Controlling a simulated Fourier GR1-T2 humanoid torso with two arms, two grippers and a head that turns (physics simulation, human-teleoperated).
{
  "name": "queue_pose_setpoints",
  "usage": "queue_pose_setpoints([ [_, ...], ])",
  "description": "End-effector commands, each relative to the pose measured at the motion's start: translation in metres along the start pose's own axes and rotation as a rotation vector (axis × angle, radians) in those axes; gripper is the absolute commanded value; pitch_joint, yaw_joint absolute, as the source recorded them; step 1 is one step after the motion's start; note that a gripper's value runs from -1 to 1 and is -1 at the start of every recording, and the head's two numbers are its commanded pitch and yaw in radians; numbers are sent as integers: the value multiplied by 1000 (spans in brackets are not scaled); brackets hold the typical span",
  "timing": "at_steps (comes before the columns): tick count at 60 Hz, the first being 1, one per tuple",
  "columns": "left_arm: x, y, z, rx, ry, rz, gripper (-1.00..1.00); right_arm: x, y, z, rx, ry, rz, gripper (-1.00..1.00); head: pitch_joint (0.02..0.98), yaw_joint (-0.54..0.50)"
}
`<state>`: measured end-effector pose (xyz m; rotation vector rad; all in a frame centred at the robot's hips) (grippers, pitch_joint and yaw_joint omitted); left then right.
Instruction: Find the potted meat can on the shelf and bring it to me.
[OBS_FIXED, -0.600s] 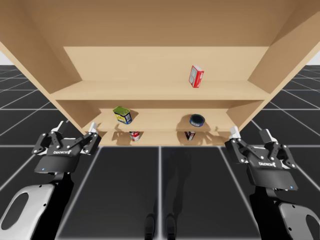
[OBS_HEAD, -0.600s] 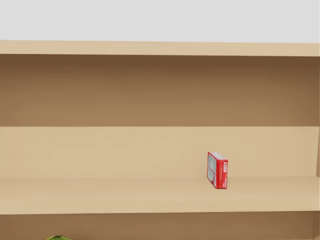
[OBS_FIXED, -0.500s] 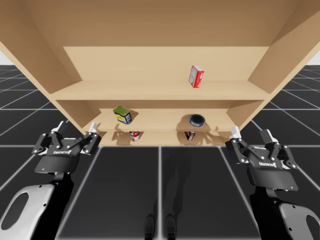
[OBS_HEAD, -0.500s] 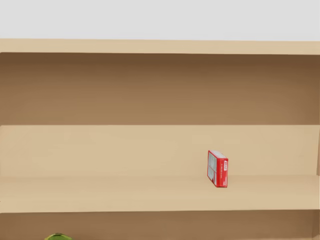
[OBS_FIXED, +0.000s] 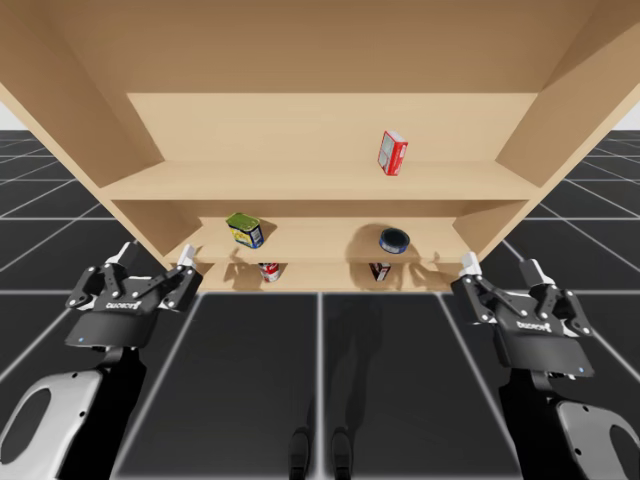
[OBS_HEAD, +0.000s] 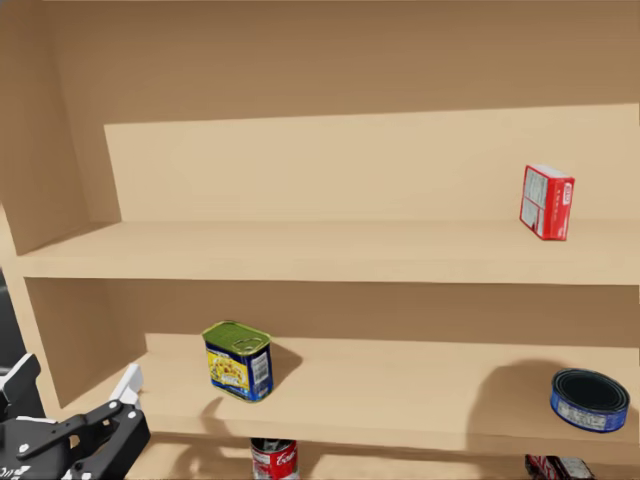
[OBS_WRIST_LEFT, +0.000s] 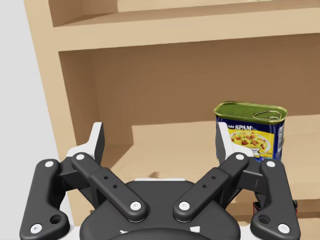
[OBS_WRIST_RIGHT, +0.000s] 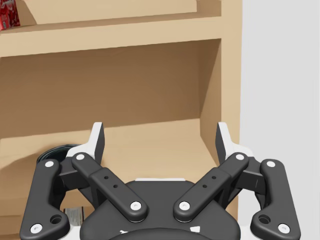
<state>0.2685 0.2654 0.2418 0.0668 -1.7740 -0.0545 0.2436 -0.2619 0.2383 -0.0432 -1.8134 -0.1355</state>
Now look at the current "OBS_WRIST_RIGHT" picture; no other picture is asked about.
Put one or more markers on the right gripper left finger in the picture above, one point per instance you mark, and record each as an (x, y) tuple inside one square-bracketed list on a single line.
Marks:
[(107, 182)]

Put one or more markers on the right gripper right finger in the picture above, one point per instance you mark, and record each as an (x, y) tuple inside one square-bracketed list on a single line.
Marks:
[(212, 182)]

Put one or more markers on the flat round can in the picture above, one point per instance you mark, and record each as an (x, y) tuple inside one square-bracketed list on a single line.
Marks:
[(53, 153)]

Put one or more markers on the pale wooden shelf unit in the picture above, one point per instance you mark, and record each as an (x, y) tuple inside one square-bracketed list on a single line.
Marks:
[(130, 87)]

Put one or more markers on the red carton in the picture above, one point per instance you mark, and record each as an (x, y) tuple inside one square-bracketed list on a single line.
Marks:
[(8, 15)]

